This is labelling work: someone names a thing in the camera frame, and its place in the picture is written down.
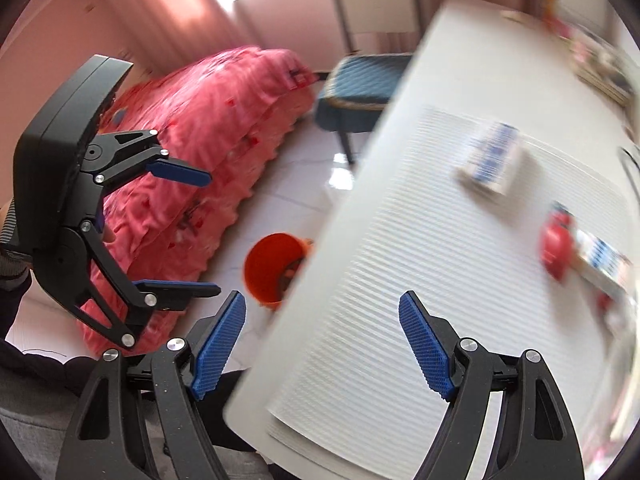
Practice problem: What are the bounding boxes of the clear desk organizer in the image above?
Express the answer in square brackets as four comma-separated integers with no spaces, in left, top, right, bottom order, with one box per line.
[569,24,634,107]

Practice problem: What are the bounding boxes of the orange curtain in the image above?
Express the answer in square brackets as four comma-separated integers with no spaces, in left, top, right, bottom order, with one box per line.
[115,0,247,77]

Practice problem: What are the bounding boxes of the orange waste bin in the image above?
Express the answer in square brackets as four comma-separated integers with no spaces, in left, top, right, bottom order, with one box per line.
[243,232,314,309]

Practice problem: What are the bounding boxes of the white backed chair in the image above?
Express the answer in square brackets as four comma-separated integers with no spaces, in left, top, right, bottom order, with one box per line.
[314,0,422,166]

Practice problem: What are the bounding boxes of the person's grey trousers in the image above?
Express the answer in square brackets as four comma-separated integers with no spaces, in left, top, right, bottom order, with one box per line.
[0,345,281,480]

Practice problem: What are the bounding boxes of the white ribbed mat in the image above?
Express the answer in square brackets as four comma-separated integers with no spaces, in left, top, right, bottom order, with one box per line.
[265,104,640,480]

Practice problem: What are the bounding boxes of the red toy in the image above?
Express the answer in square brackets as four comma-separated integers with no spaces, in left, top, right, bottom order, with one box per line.
[539,202,577,281]

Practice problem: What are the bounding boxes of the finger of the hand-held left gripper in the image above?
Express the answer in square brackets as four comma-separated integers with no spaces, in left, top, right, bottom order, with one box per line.
[82,130,212,196]
[74,222,222,351]

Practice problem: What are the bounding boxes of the white blue medicine box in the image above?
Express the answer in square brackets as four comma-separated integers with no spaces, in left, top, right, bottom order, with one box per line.
[457,119,527,199]

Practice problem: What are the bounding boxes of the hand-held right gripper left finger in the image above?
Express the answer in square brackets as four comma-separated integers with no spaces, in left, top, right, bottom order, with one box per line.
[60,290,247,480]

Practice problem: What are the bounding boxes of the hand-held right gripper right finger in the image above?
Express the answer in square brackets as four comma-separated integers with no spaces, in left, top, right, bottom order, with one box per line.
[398,291,586,480]

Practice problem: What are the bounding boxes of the blue quilted seat cushion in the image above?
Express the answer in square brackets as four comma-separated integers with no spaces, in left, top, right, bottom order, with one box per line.
[314,53,417,134]

